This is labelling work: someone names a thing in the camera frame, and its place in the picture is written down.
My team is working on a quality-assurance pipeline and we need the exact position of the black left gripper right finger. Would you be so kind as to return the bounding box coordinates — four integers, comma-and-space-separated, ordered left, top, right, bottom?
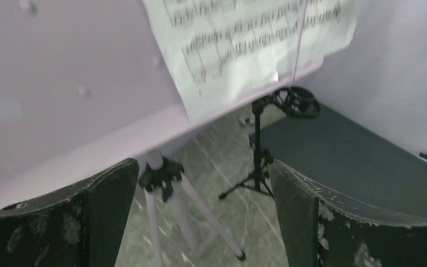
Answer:
271, 160, 427, 266

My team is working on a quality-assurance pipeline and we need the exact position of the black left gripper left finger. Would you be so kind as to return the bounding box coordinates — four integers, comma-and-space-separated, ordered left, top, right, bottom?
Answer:
0, 158, 140, 266

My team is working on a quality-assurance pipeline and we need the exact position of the lilac perforated music stand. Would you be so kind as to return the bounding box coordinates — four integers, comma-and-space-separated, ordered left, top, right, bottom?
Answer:
0, 1, 323, 266

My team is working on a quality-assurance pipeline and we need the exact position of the sheet music page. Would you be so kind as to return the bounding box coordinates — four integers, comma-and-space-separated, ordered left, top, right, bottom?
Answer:
143, 1, 357, 121

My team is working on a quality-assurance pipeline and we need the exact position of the dark rectangular equipment case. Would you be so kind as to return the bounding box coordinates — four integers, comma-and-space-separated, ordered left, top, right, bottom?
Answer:
260, 106, 427, 218

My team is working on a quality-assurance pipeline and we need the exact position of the black microphone shock-mount stand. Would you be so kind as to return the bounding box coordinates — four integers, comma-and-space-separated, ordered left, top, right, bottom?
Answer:
218, 86, 322, 201

